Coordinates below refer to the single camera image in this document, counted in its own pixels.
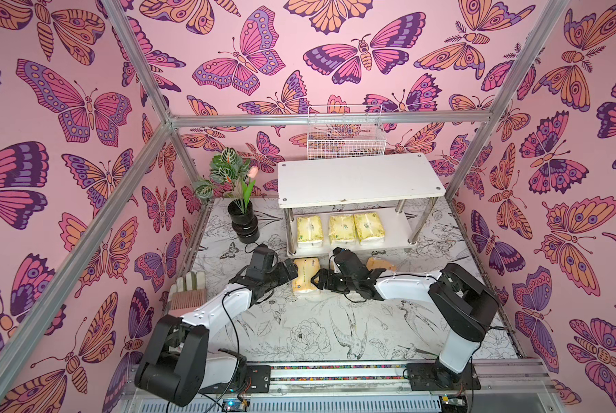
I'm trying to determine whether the orange tissue pack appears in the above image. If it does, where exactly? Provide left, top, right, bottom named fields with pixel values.
left=292, top=257, right=321, bottom=295
left=366, top=256, right=397, bottom=272

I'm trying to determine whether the yellow-green tissue pack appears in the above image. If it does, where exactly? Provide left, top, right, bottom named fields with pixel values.
left=328, top=214, right=358, bottom=245
left=354, top=212, right=385, bottom=245
left=297, top=215, right=324, bottom=248

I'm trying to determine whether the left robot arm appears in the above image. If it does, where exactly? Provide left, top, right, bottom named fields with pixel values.
left=134, top=244, right=299, bottom=407

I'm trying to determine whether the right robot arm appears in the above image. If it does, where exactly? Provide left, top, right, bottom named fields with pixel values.
left=311, top=248, right=501, bottom=391

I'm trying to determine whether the white two-tier shelf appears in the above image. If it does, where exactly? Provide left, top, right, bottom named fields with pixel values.
left=278, top=153, right=446, bottom=258

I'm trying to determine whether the potted plant in black vase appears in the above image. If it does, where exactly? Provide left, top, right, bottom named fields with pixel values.
left=192, top=147, right=260, bottom=244

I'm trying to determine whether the white wire basket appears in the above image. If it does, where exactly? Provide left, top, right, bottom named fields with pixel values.
left=305, top=105, right=387, bottom=160

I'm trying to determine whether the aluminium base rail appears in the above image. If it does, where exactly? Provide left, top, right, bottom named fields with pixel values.
left=115, top=360, right=566, bottom=412

